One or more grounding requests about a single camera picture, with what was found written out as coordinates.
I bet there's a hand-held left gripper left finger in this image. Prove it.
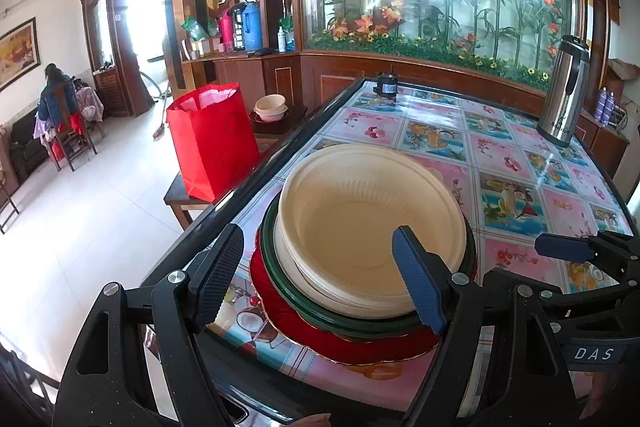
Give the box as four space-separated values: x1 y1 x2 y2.
52 223 246 427

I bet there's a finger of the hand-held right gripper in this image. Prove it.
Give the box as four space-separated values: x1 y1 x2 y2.
542 274 640 333
534 229 640 280

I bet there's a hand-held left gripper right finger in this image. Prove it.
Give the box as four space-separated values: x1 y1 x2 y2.
392 225 576 427

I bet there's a dark green bowl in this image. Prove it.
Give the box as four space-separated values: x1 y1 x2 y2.
259 194 477 340

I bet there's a large white bowl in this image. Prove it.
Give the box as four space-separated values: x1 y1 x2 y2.
272 207 416 315

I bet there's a cream ribbed bowl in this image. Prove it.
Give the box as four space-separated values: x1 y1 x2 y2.
276 143 469 310

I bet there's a red gold-rimmed plate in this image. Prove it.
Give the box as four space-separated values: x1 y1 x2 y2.
248 227 447 366

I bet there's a person's right hand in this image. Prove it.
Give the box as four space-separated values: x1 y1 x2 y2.
580 374 628 427

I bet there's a low wooden table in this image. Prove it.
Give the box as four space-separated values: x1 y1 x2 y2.
163 104 308 230

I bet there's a wooden side cabinet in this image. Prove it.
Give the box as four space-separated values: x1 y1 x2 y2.
575 109 632 180

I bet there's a black-edged dining table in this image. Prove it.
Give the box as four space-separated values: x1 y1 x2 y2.
140 77 640 427

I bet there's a red paper bag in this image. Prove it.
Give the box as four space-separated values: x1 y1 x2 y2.
165 83 261 202

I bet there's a stainless steel thermos jug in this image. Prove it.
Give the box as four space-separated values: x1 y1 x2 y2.
536 35 592 149

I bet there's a cream bowl on stool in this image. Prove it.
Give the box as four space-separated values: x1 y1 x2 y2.
253 94 290 122

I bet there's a wooden chair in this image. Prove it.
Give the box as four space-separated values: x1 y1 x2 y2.
47 82 99 172

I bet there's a brown bundle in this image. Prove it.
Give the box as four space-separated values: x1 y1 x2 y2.
606 57 640 82

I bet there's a small black jar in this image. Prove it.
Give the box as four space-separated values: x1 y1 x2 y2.
374 72 400 100

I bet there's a wooden counter cabinet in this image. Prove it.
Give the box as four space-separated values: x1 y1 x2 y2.
181 49 368 118

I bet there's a pink cloth pile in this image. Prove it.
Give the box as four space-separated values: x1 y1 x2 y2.
75 84 106 124

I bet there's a tall wooden cabinet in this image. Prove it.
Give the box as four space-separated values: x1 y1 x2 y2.
81 0 153 118

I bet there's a black sofa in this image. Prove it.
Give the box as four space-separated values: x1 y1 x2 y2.
9 106 53 182

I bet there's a pink thermos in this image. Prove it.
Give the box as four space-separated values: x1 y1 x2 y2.
218 14 235 52

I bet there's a green package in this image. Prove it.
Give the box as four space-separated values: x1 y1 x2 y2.
181 18 210 42

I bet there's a black thermos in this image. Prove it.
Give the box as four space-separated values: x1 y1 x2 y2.
229 3 247 52

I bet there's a blue thermos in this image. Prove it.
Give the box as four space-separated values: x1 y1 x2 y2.
243 2 264 52

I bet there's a framed wall picture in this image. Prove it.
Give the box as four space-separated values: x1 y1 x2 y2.
0 17 40 92

